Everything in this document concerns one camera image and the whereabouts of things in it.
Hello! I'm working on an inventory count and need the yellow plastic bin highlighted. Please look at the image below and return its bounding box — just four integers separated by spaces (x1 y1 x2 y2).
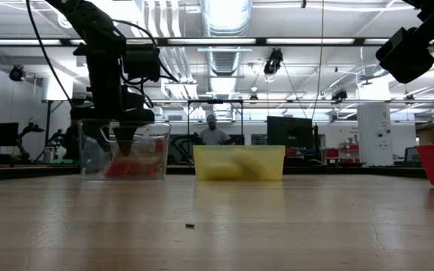
193 145 286 181

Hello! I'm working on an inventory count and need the large black monitor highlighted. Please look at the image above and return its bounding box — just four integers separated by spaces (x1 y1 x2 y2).
265 115 314 159

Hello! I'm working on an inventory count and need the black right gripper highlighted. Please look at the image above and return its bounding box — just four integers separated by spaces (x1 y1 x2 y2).
374 0 434 84

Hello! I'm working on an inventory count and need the black aluminium table frame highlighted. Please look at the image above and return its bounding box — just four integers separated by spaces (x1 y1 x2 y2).
0 164 429 182

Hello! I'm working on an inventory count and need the white pillar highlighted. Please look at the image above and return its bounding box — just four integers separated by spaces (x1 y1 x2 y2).
356 103 394 166

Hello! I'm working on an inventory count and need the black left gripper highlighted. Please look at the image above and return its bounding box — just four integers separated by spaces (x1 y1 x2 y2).
69 85 156 157

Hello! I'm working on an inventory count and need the person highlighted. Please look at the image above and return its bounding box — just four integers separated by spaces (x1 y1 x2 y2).
197 114 237 146

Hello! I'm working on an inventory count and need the red snack package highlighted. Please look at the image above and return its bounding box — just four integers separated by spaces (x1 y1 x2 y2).
103 137 166 178

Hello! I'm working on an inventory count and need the black ceiling spotlight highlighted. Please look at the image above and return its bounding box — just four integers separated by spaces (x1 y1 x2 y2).
264 47 284 76
8 64 25 82

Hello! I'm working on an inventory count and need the silver ventilation duct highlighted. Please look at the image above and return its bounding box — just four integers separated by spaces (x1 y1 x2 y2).
200 0 254 78

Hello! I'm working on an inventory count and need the clear plastic bin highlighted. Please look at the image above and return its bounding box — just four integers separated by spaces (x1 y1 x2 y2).
78 119 172 181

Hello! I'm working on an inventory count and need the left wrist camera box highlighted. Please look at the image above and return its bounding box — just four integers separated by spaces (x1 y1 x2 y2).
121 44 162 82

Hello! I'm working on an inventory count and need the small black monitor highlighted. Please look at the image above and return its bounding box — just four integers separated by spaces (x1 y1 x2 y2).
0 122 20 148

